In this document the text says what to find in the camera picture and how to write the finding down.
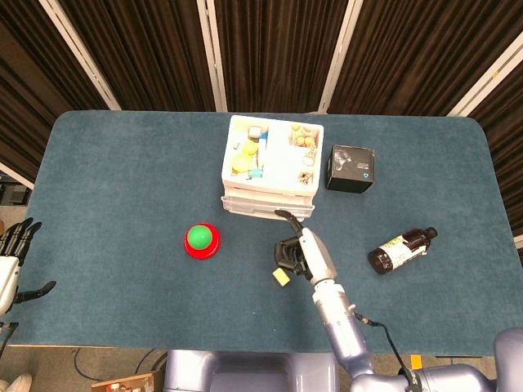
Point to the grey-blue robot torso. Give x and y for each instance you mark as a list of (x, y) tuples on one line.
[(245, 373)]

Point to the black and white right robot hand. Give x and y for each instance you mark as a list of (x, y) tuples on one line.
[(318, 257)]

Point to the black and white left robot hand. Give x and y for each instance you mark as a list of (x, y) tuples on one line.
[(8, 281)]

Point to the dark brown pleated curtain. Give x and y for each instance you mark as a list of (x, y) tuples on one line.
[(278, 49)]

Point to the pale yellow tape roll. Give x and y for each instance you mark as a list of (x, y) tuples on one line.
[(249, 148)]

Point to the yellow floor tape strip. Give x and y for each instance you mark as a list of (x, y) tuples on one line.
[(415, 360)]

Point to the white plastic drawer organizer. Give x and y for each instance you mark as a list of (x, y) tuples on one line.
[(278, 159)]

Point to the dark equipment rack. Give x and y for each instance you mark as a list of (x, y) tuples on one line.
[(12, 192)]

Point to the small pale eraser block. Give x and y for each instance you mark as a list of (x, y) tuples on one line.
[(282, 278)]

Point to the small teal item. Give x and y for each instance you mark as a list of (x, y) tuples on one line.
[(256, 173)]

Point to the brown cardboard box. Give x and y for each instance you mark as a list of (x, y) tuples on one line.
[(122, 384)]

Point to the green ball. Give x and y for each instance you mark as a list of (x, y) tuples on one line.
[(199, 237)]

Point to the white frame post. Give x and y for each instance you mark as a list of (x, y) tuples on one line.
[(79, 53), (16, 175), (212, 53), (341, 53), (486, 77)]

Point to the brown bottle with label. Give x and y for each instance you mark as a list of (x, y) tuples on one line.
[(394, 253)]

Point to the silver-blue right robot arm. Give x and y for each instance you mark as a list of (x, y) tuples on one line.
[(343, 326)]

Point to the blue felt table mat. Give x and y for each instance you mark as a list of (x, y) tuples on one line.
[(122, 204)]

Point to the black cardboard box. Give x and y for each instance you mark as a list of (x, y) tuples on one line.
[(349, 169)]

